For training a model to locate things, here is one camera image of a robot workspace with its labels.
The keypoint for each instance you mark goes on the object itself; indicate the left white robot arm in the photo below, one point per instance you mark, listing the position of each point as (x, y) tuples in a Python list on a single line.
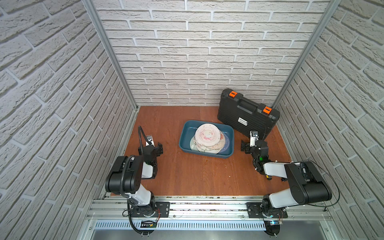
[(126, 174)]

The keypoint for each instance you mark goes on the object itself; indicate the butterfly pastel coaster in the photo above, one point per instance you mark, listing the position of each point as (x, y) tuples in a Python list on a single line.
[(197, 148)]

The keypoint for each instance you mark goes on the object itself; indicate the teal plastic storage box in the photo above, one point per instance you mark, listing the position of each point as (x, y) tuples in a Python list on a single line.
[(189, 131)]

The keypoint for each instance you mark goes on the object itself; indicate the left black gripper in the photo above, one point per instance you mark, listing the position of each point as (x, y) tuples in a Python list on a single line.
[(159, 149)]

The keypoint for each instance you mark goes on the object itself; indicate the aluminium corner post right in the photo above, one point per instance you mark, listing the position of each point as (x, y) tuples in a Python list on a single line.
[(321, 25)]

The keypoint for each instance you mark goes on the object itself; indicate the aluminium corner post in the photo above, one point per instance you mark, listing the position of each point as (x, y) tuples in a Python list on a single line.
[(321, 25), (98, 24)]

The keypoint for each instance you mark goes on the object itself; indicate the aluminium corner post left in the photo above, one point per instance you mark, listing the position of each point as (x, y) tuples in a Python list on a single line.
[(98, 24)]

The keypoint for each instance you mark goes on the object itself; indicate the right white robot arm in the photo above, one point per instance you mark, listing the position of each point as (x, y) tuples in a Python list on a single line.
[(306, 184)]

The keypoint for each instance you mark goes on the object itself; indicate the black plastic tool case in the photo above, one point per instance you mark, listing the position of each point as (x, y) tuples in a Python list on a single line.
[(245, 115)]

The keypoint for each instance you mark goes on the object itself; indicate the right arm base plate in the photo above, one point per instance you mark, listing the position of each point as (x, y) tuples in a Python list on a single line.
[(260, 210)]

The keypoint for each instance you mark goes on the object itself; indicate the pink rainbow unicorn coaster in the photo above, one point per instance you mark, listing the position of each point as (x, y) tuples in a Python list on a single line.
[(207, 135)]

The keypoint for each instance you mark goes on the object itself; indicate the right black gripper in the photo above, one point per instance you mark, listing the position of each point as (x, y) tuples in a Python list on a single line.
[(248, 147)]

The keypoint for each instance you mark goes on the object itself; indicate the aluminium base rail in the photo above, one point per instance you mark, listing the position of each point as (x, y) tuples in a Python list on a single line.
[(179, 213)]

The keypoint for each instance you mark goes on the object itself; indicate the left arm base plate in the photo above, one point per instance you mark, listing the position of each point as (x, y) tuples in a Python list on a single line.
[(153, 210)]

